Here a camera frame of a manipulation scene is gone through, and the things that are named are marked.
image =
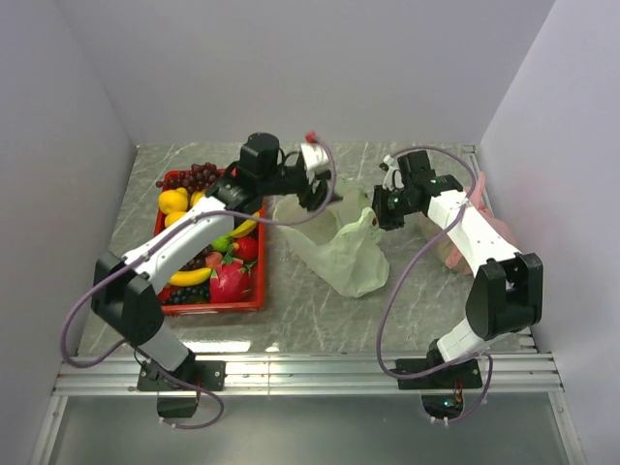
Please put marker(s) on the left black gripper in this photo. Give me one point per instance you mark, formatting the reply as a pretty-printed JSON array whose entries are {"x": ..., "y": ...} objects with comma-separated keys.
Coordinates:
[{"x": 315, "y": 199}]

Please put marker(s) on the pink plastic bag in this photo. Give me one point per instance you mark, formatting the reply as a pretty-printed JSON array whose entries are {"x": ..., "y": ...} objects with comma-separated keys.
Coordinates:
[{"x": 473, "y": 234}]

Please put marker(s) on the green avocado print plastic bag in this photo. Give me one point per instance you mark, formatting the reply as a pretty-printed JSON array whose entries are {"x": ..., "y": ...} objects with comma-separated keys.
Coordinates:
[{"x": 341, "y": 245}]

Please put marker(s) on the pink fake dragon fruit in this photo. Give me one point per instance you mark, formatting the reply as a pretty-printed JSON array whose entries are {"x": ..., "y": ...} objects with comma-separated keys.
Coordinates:
[{"x": 230, "y": 282}]

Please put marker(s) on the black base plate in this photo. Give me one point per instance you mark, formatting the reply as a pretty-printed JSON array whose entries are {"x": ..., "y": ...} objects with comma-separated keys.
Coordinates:
[
  {"x": 443, "y": 392},
  {"x": 179, "y": 394}
]

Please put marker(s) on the green fake lime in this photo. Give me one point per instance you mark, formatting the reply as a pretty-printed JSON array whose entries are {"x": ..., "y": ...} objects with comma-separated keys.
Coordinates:
[{"x": 222, "y": 244}]

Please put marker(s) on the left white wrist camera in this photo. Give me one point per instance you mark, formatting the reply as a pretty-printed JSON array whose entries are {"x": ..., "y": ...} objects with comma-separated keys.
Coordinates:
[{"x": 314, "y": 156}]

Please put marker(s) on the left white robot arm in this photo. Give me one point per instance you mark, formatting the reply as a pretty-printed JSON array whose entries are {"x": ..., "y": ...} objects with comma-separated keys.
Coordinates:
[{"x": 126, "y": 288}]

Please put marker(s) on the yellow fake banana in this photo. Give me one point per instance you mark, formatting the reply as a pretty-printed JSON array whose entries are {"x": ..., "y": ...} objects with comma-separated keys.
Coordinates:
[{"x": 190, "y": 278}]

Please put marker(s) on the yellow fake starfruit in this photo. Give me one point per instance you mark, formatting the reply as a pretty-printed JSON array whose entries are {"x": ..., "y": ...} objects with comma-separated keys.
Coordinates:
[{"x": 243, "y": 229}]

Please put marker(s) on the purple grape bunch middle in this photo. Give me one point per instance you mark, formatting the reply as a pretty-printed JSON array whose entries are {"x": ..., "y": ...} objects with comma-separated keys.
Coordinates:
[{"x": 198, "y": 261}]

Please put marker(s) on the purple grape bunch top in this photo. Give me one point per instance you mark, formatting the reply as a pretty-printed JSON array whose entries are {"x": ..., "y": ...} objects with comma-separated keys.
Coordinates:
[{"x": 197, "y": 178}]

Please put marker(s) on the dark blue grape bunch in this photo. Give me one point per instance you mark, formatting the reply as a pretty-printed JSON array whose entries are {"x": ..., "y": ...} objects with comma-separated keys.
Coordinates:
[{"x": 198, "y": 294}]

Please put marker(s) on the purple grape bunch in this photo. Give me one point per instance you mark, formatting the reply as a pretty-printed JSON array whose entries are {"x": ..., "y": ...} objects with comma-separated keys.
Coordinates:
[
  {"x": 198, "y": 261},
  {"x": 197, "y": 178}
]

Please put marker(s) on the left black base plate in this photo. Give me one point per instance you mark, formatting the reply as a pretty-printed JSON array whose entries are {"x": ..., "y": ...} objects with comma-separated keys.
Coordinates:
[{"x": 179, "y": 394}]

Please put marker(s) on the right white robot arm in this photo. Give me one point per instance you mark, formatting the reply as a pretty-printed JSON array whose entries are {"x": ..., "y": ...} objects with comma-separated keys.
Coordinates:
[{"x": 507, "y": 293}]

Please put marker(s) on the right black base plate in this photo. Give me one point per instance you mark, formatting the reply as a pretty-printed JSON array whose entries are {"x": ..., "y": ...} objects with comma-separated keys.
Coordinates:
[{"x": 443, "y": 392}]

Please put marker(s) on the red plastic crate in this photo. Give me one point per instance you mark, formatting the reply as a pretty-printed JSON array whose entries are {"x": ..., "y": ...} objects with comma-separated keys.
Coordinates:
[{"x": 257, "y": 269}]

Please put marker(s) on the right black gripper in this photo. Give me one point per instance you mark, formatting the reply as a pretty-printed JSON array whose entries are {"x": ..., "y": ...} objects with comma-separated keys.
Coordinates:
[{"x": 383, "y": 219}]

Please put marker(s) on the aluminium rail frame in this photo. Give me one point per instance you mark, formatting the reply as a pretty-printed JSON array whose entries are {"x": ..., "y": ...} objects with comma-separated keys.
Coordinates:
[{"x": 324, "y": 408}]

